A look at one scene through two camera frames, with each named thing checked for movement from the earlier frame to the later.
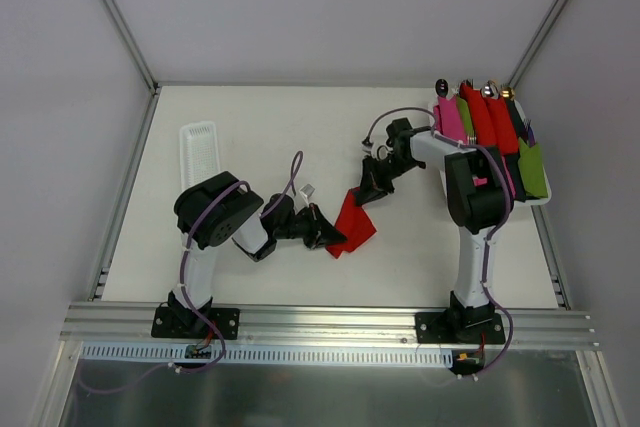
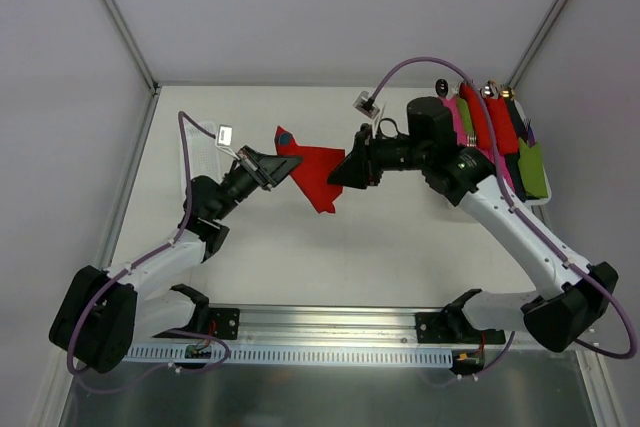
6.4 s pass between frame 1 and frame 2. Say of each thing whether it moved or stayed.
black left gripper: moved
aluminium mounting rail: stayed
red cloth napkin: moved
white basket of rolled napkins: stayed
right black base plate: stayed
